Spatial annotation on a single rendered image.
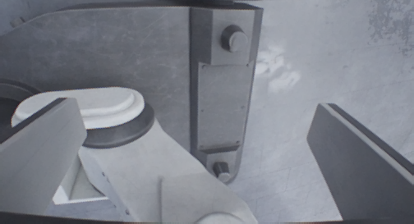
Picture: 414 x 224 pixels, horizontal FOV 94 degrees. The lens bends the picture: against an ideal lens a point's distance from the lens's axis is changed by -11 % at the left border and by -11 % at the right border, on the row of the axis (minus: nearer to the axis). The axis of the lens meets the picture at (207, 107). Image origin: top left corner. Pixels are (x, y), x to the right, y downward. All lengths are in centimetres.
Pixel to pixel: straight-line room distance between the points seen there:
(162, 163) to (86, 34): 29
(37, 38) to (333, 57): 86
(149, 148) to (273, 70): 54
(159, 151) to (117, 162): 6
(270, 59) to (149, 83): 41
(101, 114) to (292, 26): 60
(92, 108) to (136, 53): 16
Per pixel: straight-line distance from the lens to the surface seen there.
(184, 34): 46
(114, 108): 35
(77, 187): 50
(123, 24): 46
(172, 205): 23
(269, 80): 77
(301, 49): 79
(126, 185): 30
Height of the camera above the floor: 61
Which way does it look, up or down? 57 degrees down
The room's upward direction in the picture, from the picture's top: 158 degrees clockwise
